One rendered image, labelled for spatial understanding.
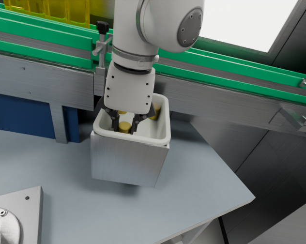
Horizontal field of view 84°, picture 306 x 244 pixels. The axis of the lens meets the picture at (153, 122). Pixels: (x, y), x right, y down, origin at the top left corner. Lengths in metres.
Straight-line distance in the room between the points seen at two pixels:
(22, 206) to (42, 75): 0.34
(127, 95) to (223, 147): 0.86
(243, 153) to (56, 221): 1.02
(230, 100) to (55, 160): 0.64
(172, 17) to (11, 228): 0.51
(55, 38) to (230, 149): 1.01
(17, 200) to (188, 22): 0.54
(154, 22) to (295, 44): 0.76
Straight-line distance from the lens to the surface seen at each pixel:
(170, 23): 0.23
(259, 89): 0.71
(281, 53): 0.92
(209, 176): 0.72
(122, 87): 0.35
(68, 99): 0.58
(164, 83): 0.59
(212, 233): 1.52
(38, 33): 0.56
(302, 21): 0.92
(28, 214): 0.54
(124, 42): 0.30
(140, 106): 0.37
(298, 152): 0.99
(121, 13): 0.30
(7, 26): 0.60
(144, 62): 0.31
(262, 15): 0.81
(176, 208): 0.59
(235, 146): 1.14
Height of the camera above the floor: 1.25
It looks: 36 degrees down
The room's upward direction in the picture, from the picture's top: 14 degrees clockwise
